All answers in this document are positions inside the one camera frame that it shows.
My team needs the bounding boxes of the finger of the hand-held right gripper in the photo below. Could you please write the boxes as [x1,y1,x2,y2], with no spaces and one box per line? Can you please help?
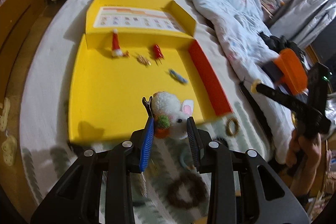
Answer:
[251,80,331,139]

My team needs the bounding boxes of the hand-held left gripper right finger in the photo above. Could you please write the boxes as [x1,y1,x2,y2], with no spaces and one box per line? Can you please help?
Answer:
[186,116,309,224]

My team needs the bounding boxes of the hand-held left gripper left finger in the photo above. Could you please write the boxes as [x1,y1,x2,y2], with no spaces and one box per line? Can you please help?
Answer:
[30,116,155,224]

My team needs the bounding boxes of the light blue ring bangle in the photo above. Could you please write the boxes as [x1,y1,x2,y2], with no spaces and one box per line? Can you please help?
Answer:
[179,148,200,171]

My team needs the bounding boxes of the small wooden bead bracelet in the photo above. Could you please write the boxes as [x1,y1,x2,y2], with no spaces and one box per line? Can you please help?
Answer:
[225,118,240,137]

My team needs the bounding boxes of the white plush bunny hair clip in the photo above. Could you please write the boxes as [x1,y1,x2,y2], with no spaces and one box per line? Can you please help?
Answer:
[142,91,195,140]

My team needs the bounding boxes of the large brown seed bracelet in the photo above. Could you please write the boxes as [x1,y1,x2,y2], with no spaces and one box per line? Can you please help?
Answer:
[167,173,209,210]

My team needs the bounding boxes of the yellow cardboard box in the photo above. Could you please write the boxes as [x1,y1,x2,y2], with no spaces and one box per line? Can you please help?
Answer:
[68,0,234,144]

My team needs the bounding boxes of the blue hair clip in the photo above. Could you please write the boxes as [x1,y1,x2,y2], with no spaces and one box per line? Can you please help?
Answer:
[169,69,189,85]

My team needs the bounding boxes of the person's right forearm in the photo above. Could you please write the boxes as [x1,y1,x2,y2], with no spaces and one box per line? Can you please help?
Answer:
[297,158,327,214]

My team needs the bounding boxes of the person's right hand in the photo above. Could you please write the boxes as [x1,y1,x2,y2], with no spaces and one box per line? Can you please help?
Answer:
[286,130,322,170]

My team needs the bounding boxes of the light blue printed quilt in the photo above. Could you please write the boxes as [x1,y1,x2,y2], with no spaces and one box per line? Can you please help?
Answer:
[175,0,300,164]

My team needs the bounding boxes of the gold hair pins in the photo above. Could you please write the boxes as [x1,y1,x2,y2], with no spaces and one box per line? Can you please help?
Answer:
[135,53,152,67]

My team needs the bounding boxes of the red santa hat hair clip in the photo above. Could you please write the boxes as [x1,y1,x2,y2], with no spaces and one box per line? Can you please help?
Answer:
[110,29,130,59]

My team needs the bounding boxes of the cream clog slipper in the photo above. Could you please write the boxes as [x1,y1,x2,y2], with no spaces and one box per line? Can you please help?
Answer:
[0,97,12,132]
[1,135,18,167]

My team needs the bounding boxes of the wooden wardrobe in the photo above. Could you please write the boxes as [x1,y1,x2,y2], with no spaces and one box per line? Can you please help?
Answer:
[0,0,87,114]

